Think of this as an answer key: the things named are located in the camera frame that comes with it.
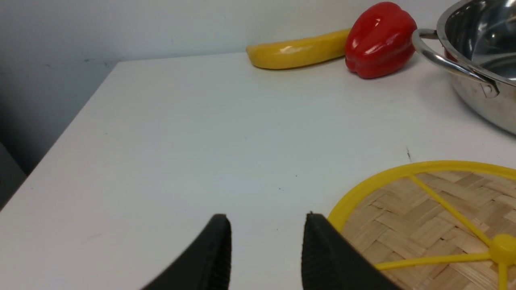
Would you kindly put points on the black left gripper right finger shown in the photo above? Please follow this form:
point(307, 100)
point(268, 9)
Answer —
point(329, 262)

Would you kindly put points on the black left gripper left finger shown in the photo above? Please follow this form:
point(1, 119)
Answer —
point(205, 264)

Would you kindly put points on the yellow bamboo steamer lid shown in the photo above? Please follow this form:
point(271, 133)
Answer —
point(440, 225)

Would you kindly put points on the stainless steel pot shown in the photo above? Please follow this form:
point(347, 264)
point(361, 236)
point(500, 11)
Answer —
point(475, 42)

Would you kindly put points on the yellow toy banana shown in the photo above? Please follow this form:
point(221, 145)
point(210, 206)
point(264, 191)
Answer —
point(299, 52)

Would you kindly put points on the red toy bell pepper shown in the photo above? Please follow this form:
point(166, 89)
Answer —
point(380, 41)

